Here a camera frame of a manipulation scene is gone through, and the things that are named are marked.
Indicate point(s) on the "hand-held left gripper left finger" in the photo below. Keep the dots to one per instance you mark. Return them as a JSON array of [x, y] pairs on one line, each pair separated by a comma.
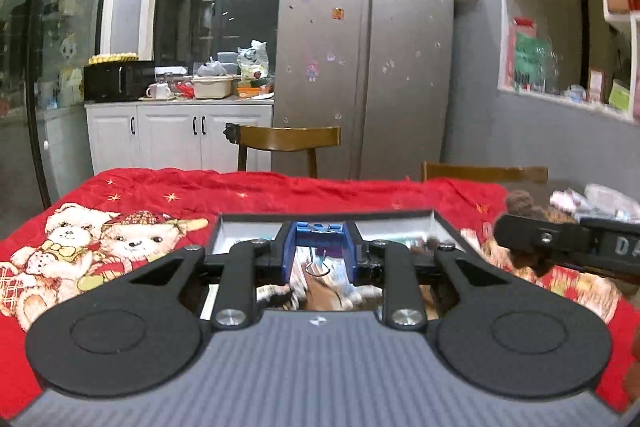
[[290, 257]]

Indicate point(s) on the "black scrunchie white trim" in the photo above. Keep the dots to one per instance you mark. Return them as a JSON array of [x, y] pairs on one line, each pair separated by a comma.
[[275, 296]]

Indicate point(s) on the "beige plastic basin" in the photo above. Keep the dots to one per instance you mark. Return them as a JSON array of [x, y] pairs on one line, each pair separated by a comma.
[[212, 87]]

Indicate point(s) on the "red printed blanket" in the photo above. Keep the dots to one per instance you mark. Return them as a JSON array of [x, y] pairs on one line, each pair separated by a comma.
[[150, 187]]

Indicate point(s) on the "blue binder clip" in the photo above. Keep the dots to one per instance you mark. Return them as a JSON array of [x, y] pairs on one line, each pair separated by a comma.
[[320, 239]]

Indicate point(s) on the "black cardboard box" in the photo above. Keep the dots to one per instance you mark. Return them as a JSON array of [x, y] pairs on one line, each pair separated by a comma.
[[400, 227]]

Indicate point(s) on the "glass door with stickers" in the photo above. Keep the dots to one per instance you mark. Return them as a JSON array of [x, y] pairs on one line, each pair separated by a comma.
[[60, 57]]

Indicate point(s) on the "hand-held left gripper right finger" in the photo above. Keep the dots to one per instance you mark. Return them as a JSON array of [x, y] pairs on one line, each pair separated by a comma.
[[351, 257]]

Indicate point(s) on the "white and green bag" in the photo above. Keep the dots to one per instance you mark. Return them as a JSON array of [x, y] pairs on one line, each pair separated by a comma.
[[252, 62]]

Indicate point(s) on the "orange triangular snack packet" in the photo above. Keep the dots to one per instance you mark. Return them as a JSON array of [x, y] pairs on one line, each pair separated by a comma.
[[325, 294]]

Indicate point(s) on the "clear plastic container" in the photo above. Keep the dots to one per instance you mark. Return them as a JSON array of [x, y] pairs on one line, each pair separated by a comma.
[[227, 62]]

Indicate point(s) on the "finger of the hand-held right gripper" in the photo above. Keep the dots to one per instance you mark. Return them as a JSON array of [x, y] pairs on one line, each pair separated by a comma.
[[530, 237]]

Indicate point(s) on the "white crumpled paper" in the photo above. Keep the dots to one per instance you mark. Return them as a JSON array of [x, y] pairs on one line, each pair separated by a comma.
[[600, 202]]

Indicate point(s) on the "white kitchen cabinet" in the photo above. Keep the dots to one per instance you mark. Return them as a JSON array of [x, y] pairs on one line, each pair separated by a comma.
[[165, 137]]

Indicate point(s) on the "white cup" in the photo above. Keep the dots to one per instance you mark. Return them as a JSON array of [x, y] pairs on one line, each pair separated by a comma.
[[160, 91]]

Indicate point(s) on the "silver refrigerator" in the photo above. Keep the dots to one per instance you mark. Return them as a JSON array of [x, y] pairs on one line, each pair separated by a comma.
[[400, 82]]

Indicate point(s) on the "red and green gift bag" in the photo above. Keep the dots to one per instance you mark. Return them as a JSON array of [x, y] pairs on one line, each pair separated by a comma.
[[530, 57]]

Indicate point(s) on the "wooden chair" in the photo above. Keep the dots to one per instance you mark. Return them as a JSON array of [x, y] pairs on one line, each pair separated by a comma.
[[480, 172], [285, 139]]

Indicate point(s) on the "black microwave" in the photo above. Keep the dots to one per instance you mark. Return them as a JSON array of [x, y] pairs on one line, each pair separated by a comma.
[[115, 82]]

